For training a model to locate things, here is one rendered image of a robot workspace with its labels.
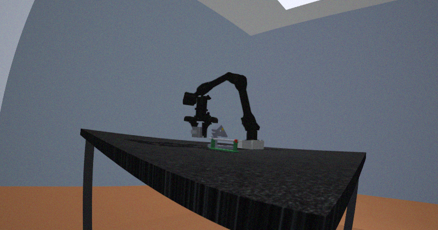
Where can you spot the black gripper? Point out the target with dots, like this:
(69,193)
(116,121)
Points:
(201,116)

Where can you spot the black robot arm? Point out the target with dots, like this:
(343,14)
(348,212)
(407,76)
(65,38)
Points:
(248,120)

